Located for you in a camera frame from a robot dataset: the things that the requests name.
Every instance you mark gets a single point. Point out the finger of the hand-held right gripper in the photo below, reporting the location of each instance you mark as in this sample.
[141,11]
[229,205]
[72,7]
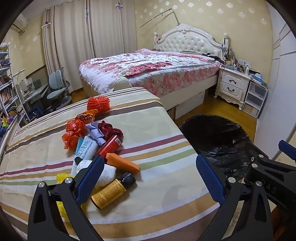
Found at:
[286,148]
[259,153]

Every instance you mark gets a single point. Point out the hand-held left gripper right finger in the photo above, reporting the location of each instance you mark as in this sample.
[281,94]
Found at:
[208,178]

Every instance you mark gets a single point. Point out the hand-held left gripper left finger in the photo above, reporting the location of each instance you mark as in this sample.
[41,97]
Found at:
[90,176]

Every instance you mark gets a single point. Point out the white tissue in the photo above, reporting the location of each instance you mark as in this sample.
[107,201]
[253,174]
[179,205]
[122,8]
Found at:
[107,173]

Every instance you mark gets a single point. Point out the amber bottle with black cap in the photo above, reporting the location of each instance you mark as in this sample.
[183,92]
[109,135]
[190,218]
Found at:
[108,192]

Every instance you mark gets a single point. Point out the white cream tube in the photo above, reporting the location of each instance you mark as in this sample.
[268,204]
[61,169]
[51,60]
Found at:
[87,148]

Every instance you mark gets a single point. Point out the yellow bumpy plastic item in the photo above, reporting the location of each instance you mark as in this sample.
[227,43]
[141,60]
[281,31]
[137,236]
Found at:
[60,178]

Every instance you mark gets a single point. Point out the teal and silver tube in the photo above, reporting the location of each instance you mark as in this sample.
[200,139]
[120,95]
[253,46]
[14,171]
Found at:
[79,143]

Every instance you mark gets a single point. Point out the orange box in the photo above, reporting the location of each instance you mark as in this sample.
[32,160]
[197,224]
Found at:
[124,163]

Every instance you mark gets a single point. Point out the black bagged trash bin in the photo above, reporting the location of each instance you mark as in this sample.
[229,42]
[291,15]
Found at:
[215,141]

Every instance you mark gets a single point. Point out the red can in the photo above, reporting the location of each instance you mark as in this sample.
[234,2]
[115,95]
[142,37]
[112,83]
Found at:
[111,143]

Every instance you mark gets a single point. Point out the lavender paper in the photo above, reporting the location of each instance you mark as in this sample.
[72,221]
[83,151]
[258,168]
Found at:
[94,132]

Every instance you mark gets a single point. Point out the orange plastic bag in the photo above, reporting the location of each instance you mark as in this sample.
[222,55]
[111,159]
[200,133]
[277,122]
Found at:
[72,131]

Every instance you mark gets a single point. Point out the dark red wrapper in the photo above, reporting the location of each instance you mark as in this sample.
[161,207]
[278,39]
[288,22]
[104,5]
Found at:
[109,129]

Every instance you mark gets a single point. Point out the orange foil wrapper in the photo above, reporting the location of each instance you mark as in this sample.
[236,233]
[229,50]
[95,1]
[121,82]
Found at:
[86,117]

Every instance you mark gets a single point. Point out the orange foam net bundle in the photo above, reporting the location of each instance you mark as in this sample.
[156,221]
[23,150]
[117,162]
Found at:
[98,105]

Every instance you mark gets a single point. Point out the plastic drawer unit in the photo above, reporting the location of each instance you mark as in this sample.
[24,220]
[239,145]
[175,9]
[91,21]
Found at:
[254,97]

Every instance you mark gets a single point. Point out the white wardrobe door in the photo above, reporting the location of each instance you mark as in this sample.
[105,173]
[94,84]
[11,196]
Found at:
[277,92]

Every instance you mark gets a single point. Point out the white nightstand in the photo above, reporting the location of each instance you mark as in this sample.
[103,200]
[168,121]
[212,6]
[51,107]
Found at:
[231,85]

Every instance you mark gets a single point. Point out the striped tablecloth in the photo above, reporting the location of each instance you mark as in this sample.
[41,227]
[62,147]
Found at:
[150,129]

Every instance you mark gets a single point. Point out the blue tissue pack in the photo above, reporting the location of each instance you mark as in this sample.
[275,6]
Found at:
[257,77]

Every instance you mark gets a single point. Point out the white storage box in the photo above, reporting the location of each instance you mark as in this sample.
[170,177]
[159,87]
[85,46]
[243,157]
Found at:
[189,104]

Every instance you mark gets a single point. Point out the clutter of small bottles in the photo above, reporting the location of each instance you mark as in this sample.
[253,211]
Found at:
[238,64]

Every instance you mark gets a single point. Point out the pile of colourful toys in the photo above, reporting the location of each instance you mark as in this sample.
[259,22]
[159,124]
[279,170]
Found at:
[5,126]

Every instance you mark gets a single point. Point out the white quilted round cushion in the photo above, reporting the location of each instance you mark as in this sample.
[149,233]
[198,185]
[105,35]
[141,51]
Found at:
[121,83]

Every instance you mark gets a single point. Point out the grey study desk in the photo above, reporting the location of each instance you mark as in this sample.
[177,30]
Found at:
[34,92]

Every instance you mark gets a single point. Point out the grey desk chair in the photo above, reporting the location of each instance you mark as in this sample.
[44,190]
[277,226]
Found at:
[55,78]

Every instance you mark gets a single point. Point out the dark clothes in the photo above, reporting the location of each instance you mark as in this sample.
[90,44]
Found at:
[210,56]

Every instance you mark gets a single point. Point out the bookshelf with books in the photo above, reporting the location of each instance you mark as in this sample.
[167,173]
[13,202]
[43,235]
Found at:
[9,92]

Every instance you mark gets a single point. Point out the floral blanket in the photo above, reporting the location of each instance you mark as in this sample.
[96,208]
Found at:
[150,67]

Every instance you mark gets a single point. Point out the beige curtain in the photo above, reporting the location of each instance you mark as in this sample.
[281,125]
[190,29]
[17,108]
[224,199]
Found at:
[69,34]
[113,27]

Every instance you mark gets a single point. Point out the white air conditioner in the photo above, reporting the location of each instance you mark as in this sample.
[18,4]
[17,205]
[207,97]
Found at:
[19,23]

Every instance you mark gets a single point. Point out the thin metal pole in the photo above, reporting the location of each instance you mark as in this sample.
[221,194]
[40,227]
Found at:
[159,17]

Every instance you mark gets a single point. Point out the white wooden rail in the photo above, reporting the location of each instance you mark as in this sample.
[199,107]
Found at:
[9,136]

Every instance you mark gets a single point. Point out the white bed frame tufted headboard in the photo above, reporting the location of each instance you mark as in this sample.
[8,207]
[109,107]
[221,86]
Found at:
[189,39]

